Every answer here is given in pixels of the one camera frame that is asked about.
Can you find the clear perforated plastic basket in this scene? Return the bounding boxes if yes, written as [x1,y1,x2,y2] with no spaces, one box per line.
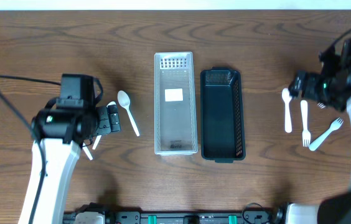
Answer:
[154,52,198,156]

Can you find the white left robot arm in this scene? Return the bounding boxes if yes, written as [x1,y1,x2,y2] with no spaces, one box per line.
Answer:
[19,101,121,223]

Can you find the white spork rounded head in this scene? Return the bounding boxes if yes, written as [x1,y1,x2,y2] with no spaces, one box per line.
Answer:
[281,88,293,133]

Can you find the dark green plastic basket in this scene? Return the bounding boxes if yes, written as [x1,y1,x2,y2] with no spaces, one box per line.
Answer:
[200,67,246,163]

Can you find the pale pink plastic fork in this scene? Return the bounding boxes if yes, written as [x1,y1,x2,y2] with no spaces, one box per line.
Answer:
[317,103,326,109]

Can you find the white label in basket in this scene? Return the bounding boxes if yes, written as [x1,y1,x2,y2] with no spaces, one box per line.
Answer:
[164,88,184,102]

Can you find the pale green plastic fork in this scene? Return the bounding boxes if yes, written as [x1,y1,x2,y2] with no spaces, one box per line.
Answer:
[309,118,344,151]

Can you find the white plastic spoon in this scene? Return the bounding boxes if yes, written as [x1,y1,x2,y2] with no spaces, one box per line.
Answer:
[92,101,116,150]
[118,90,140,136]
[82,144,93,161]

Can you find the white plastic spoon rightmost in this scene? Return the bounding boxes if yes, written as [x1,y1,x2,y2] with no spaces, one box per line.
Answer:
[118,90,140,136]

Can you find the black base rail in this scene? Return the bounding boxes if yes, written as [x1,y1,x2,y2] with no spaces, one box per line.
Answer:
[62,203,287,224]

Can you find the white plastic fork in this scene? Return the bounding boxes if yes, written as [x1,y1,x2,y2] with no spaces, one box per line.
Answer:
[300,100,311,147]

